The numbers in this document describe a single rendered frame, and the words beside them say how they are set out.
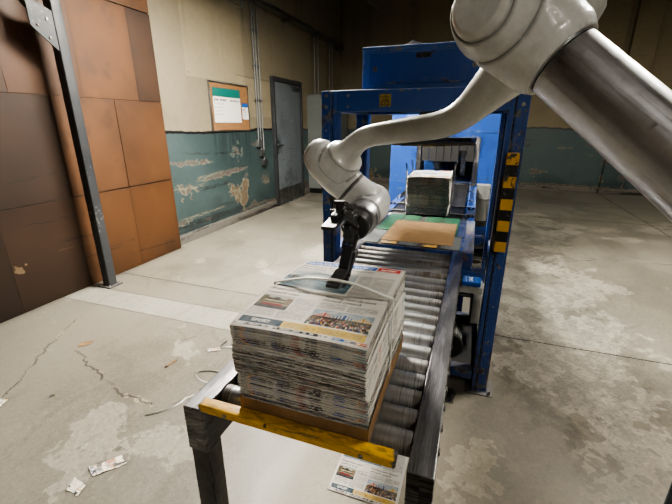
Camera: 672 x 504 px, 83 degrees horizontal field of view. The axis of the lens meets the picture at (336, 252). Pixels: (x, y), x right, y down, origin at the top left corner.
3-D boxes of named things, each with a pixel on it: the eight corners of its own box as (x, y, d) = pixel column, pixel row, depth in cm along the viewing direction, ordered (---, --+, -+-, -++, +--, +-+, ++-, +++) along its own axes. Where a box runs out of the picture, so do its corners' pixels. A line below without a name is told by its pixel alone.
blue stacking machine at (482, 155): (504, 261, 404) (537, 43, 338) (385, 248, 446) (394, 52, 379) (498, 226, 538) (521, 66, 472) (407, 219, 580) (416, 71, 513)
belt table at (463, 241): (471, 271, 188) (473, 252, 185) (347, 256, 209) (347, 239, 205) (473, 234, 250) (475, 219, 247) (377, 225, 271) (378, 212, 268)
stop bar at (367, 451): (394, 471, 68) (394, 463, 68) (197, 412, 82) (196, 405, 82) (397, 457, 71) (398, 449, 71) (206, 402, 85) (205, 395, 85)
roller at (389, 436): (417, 452, 79) (415, 464, 75) (227, 400, 94) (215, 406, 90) (420, 428, 79) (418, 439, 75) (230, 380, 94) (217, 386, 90)
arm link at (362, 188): (365, 238, 107) (331, 206, 106) (378, 219, 120) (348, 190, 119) (391, 214, 101) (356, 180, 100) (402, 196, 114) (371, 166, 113)
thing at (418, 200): (447, 216, 255) (451, 177, 247) (404, 213, 265) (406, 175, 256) (451, 205, 289) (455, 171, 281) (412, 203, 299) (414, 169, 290)
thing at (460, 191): (473, 233, 251) (475, 219, 248) (378, 225, 272) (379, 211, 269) (475, 194, 388) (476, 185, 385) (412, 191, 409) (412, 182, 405)
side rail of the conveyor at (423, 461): (431, 528, 71) (436, 480, 67) (402, 519, 72) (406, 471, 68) (461, 273, 190) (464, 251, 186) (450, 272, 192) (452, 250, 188)
